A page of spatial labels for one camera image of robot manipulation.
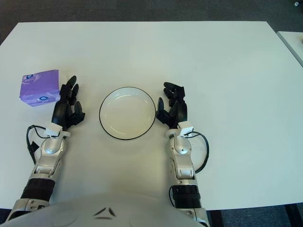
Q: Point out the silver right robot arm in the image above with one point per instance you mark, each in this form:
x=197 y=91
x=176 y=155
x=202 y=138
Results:
x=181 y=147

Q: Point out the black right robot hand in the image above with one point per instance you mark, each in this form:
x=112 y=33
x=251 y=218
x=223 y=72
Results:
x=180 y=111

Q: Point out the purple tissue paper pack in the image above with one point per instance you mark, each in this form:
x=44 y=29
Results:
x=38 y=87

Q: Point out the black table leg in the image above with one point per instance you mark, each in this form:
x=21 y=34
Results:
x=289 y=215
x=218 y=218

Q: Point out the white plate with black rim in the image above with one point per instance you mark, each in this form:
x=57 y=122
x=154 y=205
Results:
x=127 y=113

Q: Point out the white side table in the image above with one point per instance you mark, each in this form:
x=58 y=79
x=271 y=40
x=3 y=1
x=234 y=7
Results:
x=293 y=41

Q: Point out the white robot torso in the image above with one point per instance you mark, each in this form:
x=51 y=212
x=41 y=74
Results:
x=99 y=212

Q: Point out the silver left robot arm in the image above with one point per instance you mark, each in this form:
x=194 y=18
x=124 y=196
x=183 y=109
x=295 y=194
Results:
x=50 y=147

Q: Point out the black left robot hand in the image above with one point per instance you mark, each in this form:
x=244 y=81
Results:
x=62 y=111

